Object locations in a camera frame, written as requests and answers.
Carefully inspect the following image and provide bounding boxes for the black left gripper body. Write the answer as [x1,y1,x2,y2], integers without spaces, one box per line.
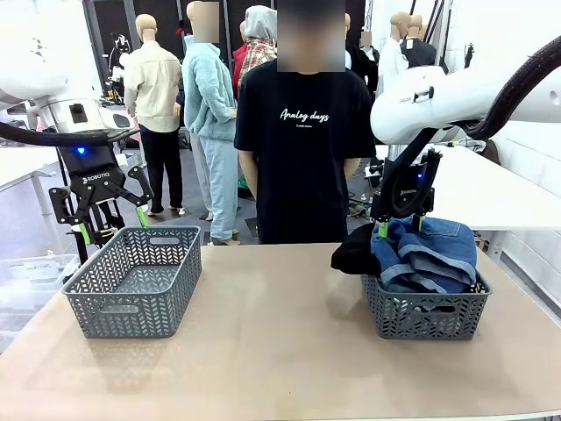
[55,143,128,207]

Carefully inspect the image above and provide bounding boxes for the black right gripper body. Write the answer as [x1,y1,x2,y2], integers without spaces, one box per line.
[372,161,436,219]

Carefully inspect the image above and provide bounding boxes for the blue denim shorts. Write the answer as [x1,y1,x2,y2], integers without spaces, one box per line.
[370,216,479,295]

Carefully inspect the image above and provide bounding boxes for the black garment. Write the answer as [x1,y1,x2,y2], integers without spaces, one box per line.
[330,223,382,277]

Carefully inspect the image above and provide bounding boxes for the person's right forearm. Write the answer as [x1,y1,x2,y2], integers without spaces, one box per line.
[240,168,259,201]

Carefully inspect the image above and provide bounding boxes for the grey plastic lattice basket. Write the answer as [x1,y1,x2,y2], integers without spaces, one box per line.
[361,262,493,341]
[60,225,202,340]

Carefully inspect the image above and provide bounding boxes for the clear plastic storage bin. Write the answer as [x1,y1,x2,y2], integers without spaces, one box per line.
[0,253,80,352]

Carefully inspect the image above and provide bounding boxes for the dark brown bag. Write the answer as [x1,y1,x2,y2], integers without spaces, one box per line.
[481,139,501,166]

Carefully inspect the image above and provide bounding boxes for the white table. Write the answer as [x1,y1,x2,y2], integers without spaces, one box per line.
[376,144,561,264]

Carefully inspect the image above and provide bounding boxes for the person in black T-shirt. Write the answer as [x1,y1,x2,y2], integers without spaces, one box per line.
[234,0,377,246]

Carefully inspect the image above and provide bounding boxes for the mannequin in beige jacket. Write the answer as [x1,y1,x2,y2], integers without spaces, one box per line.
[124,12,184,217]

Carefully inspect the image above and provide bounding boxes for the mannequin in white shirt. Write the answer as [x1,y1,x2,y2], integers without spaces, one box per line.
[377,11,413,89]

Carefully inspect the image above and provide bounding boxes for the person in black jacket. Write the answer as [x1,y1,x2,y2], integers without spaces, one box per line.
[345,30,380,97]

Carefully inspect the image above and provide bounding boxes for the mannequin in black top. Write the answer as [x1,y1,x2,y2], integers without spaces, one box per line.
[405,14,439,71]

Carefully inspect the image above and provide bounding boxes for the mannequin in light blue fleece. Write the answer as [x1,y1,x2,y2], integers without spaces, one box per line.
[181,0,240,246]

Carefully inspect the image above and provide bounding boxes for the mannequin plaid shirt grey hood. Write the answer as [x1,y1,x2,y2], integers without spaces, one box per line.
[231,4,280,102]

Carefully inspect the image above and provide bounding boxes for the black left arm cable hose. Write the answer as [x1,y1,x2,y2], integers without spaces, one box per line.
[0,120,141,148]

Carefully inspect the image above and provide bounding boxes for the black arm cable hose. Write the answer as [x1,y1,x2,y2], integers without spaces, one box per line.
[0,120,141,148]
[383,34,561,220]

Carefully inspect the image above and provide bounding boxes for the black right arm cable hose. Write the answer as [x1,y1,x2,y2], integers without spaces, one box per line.
[383,34,561,220]

